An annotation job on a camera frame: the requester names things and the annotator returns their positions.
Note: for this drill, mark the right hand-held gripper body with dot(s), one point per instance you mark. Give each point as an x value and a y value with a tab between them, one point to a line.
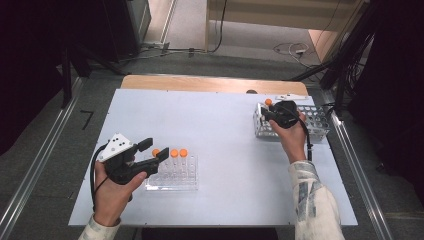
285	115

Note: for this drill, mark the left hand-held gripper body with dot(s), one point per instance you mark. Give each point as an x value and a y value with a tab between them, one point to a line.
120	166

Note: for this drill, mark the orange capped test tube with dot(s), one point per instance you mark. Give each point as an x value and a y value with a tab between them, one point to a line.
174	153
268	102
155	152
183	153

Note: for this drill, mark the clear plastic tube rack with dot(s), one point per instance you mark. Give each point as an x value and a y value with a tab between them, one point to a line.
180	180

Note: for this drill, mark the white perforated tube rack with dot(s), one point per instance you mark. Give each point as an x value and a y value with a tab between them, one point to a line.
316	121

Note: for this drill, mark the person's right hand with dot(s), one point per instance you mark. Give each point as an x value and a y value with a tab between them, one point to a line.
291	141

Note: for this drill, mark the person's left hand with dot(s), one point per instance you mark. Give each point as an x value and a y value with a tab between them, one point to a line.
110	200

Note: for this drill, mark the dark table grommet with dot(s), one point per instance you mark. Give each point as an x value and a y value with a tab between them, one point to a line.
251	91

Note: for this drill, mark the black metal stand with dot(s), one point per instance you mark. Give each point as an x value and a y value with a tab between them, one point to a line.
340	90
66	86

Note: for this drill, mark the light wooden furniture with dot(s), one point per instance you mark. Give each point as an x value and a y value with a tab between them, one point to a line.
283	13

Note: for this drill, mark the grey power strip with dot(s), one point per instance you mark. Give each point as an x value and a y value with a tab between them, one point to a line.
155	45

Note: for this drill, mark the dark curtain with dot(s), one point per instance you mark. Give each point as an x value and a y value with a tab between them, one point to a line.
396	83
30	66

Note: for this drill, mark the dark cabinet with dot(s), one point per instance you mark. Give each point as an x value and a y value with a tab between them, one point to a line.
120	26

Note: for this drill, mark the metal floor rail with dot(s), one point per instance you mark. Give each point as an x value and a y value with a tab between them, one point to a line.
43	150
353	156

